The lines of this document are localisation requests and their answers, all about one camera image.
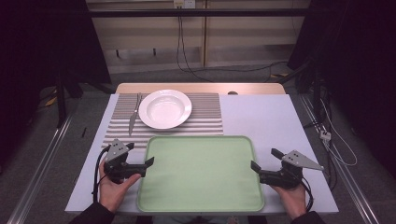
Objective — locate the white power plug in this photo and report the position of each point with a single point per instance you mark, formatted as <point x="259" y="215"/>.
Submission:
<point x="325" y="135"/>

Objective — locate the striped grey placemat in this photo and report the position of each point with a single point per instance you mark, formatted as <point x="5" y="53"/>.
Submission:
<point x="205" y="109"/>

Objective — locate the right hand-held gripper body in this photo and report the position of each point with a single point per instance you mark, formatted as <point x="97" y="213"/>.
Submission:
<point x="280" y="179"/>

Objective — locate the light green tray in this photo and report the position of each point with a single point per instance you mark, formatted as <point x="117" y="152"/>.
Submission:
<point x="200" y="174"/>

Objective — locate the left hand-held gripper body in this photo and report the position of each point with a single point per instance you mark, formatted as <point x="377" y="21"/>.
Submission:
<point x="120" y="169"/>

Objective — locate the small black stick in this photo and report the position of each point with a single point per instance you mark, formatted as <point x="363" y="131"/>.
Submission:
<point x="83" y="132"/>

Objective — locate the white wall socket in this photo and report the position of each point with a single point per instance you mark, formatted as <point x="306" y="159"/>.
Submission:
<point x="184" y="3"/>

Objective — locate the black metal stand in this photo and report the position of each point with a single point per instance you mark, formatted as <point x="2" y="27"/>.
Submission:
<point x="61" y="102"/>

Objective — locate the silver table knife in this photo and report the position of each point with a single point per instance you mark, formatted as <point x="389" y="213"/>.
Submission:
<point x="133" y="119"/>

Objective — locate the metal floor rail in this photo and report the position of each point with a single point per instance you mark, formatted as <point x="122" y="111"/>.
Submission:
<point x="37" y="174"/>
<point x="345" y="174"/>

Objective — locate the person's left hand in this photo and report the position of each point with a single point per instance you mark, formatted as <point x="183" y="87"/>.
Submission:
<point x="113" y="193"/>

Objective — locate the person's right hand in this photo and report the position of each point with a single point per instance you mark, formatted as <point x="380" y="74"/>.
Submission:
<point x="294" y="200"/>

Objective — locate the black curtain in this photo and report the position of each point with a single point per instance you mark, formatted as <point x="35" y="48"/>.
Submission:
<point x="43" y="46"/>
<point x="358" y="62"/>

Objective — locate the white deep plate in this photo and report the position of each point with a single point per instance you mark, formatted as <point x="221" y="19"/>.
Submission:
<point x="165" y="109"/>

